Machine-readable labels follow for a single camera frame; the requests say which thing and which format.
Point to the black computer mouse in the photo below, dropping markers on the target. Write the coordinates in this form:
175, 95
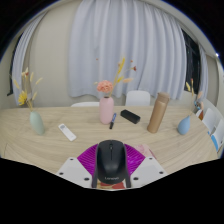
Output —
111, 161

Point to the black rectangular case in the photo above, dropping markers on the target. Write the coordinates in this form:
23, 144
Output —
130, 116

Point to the dark window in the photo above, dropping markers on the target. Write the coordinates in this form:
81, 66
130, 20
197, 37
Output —
190, 60
12, 76

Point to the narrow white curtain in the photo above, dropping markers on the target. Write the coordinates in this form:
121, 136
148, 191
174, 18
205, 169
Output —
25, 56
203, 73

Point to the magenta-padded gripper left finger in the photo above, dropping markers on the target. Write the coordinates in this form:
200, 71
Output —
83, 163

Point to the dark pen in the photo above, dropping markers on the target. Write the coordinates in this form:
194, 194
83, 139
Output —
113, 121

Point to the white and blue chair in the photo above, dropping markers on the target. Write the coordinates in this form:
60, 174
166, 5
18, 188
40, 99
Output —
209, 119
219, 135

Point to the tan insulated bottle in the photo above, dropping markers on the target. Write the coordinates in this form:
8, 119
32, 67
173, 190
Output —
158, 113

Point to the white remote control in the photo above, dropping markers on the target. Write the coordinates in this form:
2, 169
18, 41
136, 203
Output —
67, 132

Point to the green vase with yellow flowers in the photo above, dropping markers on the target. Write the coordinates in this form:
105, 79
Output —
37, 123

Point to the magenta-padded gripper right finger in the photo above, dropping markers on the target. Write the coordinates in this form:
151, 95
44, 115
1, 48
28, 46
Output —
138, 161

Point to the blue vase with dried flowers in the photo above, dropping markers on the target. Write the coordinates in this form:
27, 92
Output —
184, 126

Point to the wide white curtain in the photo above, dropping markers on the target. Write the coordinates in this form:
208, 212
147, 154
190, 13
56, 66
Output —
126, 40

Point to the pink vase with flowers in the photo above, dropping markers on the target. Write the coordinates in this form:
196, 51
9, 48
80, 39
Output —
106, 111

